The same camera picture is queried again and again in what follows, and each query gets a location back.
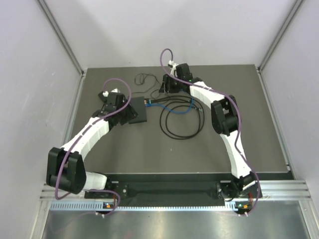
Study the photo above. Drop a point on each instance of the black power adapter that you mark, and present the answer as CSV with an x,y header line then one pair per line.
x,y
104,94

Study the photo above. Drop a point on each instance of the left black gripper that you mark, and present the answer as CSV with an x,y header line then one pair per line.
x,y
131,113

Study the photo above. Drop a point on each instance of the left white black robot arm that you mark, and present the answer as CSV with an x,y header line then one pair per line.
x,y
65,167

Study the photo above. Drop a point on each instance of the black network switch box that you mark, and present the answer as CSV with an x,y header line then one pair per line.
x,y
138,103

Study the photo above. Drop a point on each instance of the right aluminium frame post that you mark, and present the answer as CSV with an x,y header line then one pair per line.
x,y
297,4

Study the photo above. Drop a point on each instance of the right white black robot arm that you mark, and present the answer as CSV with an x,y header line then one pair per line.
x,y
225,121

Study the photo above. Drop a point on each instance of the grey slotted cable duct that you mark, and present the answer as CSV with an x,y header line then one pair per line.
x,y
104,206

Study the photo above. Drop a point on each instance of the front aluminium frame rail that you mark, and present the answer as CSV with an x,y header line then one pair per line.
x,y
277,190

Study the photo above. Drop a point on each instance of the aluminium frame post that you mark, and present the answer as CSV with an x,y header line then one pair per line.
x,y
297,4
61,37

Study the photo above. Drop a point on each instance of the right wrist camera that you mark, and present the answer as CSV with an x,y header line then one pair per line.
x,y
183,72

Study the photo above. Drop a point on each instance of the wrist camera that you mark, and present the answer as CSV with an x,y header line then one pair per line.
x,y
183,72
115,99

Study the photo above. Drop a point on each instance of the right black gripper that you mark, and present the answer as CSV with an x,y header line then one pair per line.
x,y
167,79

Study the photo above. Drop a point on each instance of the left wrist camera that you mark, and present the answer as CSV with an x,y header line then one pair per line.
x,y
115,99

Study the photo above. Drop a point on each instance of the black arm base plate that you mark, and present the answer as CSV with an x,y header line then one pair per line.
x,y
181,183

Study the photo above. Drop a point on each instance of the left aluminium frame post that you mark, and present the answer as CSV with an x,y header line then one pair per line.
x,y
61,37

